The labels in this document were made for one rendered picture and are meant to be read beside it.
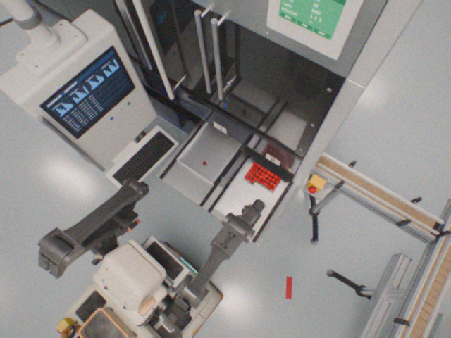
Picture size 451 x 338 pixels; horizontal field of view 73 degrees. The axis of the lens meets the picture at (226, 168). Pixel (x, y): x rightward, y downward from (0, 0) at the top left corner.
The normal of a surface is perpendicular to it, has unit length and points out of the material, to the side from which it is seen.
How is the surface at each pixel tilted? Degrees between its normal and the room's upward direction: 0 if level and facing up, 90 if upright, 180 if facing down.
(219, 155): 0
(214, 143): 0
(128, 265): 42
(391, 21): 90
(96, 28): 0
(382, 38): 90
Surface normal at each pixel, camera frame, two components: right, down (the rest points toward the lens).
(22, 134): -0.04, -0.35
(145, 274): 0.41, -0.74
